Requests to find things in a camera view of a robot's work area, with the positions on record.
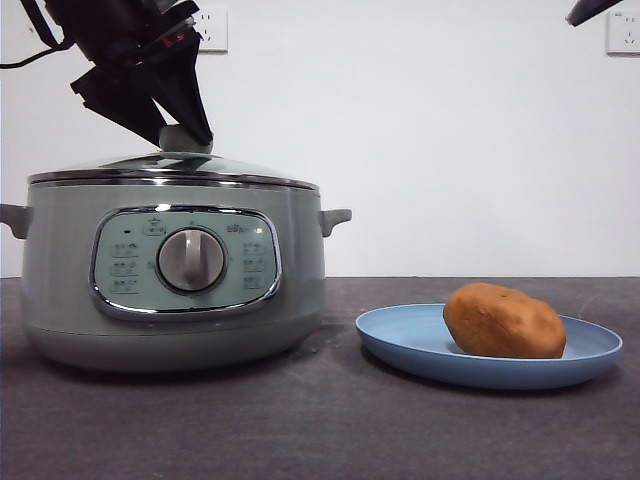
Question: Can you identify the glass lid with gold-topped knob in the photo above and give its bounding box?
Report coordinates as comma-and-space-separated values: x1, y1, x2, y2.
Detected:
27, 124, 320, 192

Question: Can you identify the brown potato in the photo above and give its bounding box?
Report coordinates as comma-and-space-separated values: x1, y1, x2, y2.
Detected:
442, 282, 568, 360

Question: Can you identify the pale green electric steamer pot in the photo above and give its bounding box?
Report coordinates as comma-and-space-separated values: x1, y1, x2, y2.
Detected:
0, 172, 353, 374

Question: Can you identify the blue round plate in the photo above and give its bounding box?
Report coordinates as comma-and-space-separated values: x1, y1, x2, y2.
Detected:
355, 303, 624, 391

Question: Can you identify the white wall power outlet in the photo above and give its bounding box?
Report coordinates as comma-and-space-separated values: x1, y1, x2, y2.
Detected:
192, 7, 229, 54
606, 10, 640, 55

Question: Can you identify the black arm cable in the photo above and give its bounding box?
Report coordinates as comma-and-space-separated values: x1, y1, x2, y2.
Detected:
0, 0, 69, 70

